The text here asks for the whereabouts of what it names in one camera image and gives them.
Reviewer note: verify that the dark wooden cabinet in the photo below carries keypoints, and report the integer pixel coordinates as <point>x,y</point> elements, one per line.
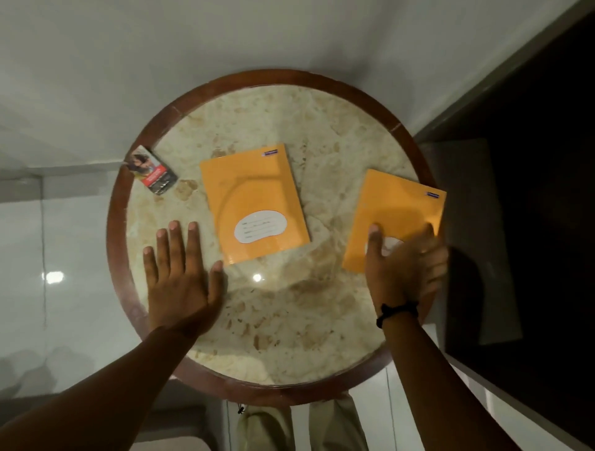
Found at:
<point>539,223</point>

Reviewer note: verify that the person's right forearm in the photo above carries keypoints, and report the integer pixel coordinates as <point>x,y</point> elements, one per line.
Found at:
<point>437,385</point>

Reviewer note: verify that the black wristband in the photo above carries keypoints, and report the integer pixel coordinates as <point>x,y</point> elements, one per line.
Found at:
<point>395,310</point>

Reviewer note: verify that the person's right hand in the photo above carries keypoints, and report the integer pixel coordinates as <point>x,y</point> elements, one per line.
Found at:
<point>399,274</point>

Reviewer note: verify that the round marble table wooden rim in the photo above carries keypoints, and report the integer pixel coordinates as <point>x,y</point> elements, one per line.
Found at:
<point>288,316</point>

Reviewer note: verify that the person's left hand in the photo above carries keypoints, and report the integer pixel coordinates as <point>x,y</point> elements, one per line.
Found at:
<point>179,302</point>

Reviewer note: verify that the person's left thumb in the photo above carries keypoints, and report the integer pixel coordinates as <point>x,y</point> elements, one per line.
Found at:
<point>215,283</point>

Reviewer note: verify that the person's right thumb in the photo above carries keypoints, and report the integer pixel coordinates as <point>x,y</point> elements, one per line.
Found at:
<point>374,247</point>

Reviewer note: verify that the orange notebook with white label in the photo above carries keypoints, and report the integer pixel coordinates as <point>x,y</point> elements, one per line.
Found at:
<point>253,200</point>
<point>395,204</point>

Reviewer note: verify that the person's left middle finger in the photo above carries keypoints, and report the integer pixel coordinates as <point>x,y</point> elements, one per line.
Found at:
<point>177,246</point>

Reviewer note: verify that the person's left forearm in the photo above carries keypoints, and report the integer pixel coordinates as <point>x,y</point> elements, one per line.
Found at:
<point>93,395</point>

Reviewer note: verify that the small printed card packet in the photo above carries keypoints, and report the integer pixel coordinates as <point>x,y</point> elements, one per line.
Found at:
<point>151,170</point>

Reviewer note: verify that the person's khaki trousers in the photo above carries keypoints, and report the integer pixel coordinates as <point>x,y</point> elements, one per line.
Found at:
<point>334,427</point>

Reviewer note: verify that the person's left little finger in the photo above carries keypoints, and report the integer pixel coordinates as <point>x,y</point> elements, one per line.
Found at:
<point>149,270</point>

